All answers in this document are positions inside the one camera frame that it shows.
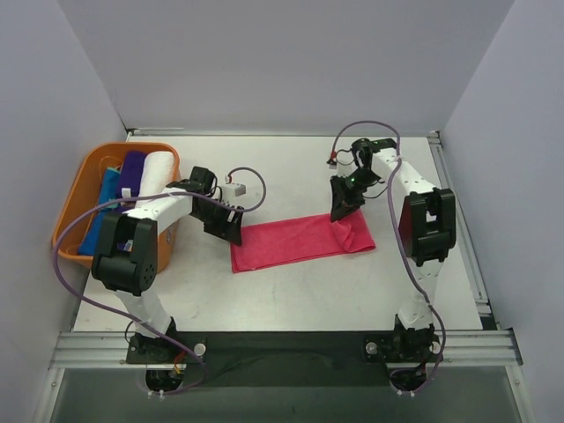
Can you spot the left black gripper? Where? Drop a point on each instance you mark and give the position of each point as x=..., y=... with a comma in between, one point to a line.
x=221, y=220

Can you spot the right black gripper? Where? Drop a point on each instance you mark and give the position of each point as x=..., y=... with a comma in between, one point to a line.
x=348, y=190

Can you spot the pink towel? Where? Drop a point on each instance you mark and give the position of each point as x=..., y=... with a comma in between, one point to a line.
x=296, y=240

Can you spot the purple towel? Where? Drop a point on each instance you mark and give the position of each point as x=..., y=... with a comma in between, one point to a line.
x=129, y=181

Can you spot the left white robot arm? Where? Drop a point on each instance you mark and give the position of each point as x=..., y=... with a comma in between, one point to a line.
x=126, y=257

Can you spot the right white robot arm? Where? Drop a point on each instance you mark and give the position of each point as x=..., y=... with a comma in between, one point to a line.
x=423, y=219

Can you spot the white rolled towel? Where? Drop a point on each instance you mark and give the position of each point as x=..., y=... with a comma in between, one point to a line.
x=157, y=172

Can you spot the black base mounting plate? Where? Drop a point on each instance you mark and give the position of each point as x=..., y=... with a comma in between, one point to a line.
x=296, y=372

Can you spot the blue rolled towel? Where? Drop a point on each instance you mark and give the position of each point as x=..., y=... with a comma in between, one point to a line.
x=107, y=193

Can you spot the orange plastic basket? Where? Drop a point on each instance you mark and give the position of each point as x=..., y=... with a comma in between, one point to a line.
x=85, y=190

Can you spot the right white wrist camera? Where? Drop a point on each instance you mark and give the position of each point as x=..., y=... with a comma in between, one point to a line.
x=344, y=169

